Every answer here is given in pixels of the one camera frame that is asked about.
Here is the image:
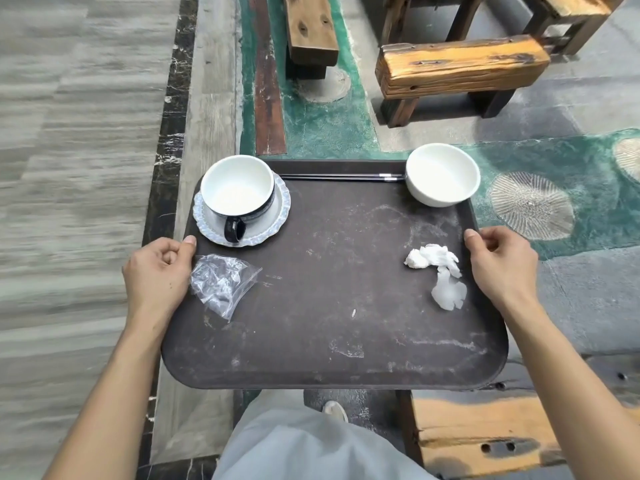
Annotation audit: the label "person's left hand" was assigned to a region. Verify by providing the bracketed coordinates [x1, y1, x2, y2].
[122, 236, 198, 338]

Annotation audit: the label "person's right hand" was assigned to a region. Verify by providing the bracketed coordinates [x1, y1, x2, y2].
[464, 226, 541, 316]

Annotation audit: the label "dark brown plastic tray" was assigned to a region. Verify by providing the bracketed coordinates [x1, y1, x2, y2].
[161, 160, 510, 391]

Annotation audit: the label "person's left forearm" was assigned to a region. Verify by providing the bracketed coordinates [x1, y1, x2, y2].
[42, 312, 174, 480]

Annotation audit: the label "person's right forearm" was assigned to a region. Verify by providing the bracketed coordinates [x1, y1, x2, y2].
[497, 294, 640, 480]

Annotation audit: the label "crumpled white tissue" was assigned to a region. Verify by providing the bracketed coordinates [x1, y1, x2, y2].
[404, 244, 468, 312]

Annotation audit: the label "clear plastic bag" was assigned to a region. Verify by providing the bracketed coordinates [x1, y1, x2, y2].
[189, 254, 263, 323]

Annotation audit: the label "white ceramic bowl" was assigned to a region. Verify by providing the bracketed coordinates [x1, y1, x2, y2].
[405, 143, 482, 208]

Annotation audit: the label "white scalloped saucer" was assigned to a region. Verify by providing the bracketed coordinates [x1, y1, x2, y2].
[192, 172, 292, 247]

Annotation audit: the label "black chopstick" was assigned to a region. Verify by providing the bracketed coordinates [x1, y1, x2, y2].
[278, 176, 406, 183]
[276, 173, 407, 178]

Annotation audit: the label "thick light wooden bench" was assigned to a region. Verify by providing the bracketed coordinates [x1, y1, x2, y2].
[375, 35, 552, 128]

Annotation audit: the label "worn wooden bench with holes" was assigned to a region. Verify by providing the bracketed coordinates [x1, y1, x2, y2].
[397, 352, 640, 480]

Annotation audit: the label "person's white shoe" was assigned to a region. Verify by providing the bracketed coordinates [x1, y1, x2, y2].
[322, 401, 349, 424]

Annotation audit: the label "wooden table with dark legs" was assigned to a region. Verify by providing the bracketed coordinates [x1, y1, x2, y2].
[380, 0, 487, 45]

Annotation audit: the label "person's light grey trousers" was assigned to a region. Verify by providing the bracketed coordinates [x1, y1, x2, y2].
[212, 390, 441, 480]

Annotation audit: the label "light wooden stool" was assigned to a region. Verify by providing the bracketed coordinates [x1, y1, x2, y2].
[520, 0, 632, 56]

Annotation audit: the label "narrow dark wooden bench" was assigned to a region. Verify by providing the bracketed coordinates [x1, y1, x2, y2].
[282, 0, 340, 80]

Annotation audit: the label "white cup with dark handle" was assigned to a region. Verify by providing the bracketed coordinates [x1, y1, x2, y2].
[200, 155, 277, 244]

